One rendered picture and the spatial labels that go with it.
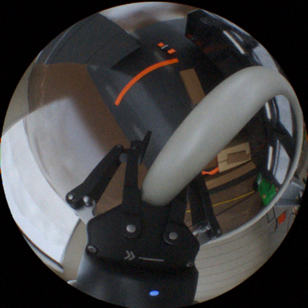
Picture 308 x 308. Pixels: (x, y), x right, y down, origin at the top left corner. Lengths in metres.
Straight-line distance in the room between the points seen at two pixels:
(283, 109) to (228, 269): 4.86
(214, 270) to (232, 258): 0.78
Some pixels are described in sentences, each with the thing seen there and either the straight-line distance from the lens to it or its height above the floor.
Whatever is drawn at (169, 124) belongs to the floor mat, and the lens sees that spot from 1.02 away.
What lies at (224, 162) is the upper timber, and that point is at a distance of 1.06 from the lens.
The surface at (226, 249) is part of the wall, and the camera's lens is 4.88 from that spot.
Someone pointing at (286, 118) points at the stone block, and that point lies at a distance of 0.61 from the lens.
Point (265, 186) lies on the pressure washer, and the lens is 1.88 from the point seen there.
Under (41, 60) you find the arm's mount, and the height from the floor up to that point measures 0.84.
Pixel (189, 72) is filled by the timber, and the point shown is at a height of 0.13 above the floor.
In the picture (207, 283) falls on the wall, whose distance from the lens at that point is 5.13.
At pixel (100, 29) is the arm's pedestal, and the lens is 0.79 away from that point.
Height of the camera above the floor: 1.00
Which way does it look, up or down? 57 degrees down
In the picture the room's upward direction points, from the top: 161 degrees counter-clockwise
